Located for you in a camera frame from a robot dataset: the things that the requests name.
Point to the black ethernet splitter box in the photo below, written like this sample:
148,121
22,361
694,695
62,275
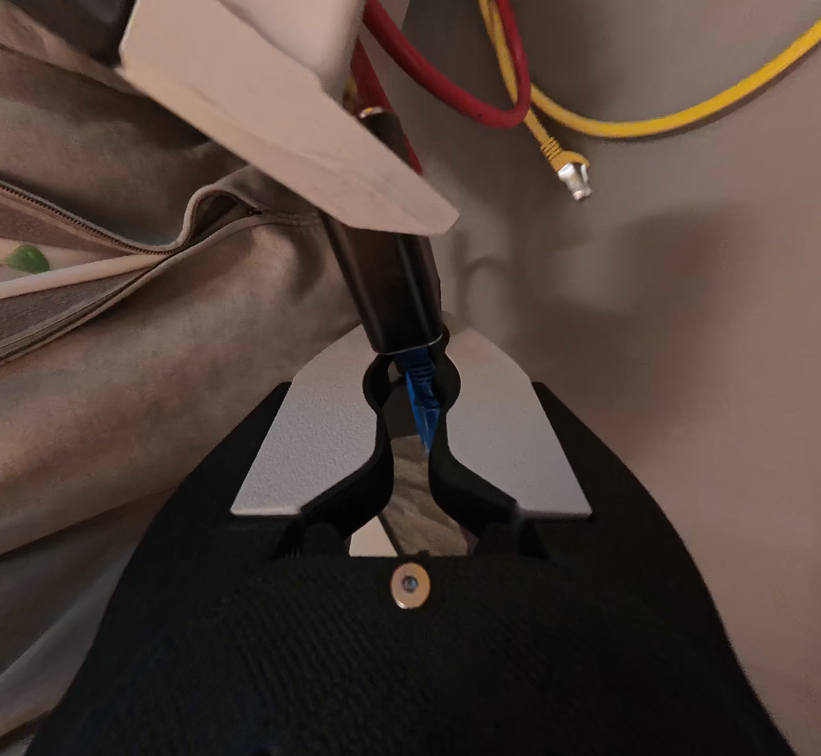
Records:
397,294

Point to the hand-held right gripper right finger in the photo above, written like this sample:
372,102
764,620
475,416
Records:
513,448

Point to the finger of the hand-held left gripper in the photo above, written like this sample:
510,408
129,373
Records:
256,96

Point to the person's grey sweater torso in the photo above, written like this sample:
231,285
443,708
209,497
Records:
128,352

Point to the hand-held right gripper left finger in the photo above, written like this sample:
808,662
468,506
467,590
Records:
308,448

